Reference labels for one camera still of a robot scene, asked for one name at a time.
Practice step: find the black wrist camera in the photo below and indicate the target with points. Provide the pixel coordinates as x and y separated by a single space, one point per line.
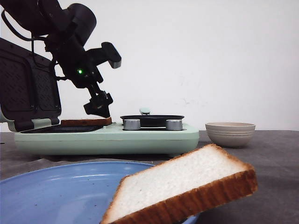
106 53

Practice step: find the black frying pan green handle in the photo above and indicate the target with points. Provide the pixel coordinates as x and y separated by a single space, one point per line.
152 120

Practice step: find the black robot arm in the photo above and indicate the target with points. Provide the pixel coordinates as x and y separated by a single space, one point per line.
64 33

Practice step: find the mint green sandwich maker lid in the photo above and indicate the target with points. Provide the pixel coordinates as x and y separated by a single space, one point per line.
29 96

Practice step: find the silver control knob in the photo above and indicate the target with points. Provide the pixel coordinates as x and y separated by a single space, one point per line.
131 124
174 125

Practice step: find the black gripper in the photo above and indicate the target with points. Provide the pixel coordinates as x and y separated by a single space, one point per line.
77 66

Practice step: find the white bread slice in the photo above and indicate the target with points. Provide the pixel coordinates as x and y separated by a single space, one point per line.
87 122
184 186

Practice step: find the beige ribbed ceramic bowl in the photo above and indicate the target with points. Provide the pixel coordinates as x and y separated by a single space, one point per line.
230 134

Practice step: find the mint green breakfast maker base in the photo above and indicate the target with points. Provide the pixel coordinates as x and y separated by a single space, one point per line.
111 139

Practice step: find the silver left control knob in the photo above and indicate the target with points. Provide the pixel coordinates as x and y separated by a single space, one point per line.
131 124

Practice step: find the silver right control knob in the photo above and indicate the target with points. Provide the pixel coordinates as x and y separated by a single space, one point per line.
174 125

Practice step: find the blue round plate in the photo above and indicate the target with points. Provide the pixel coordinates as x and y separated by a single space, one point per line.
69 194

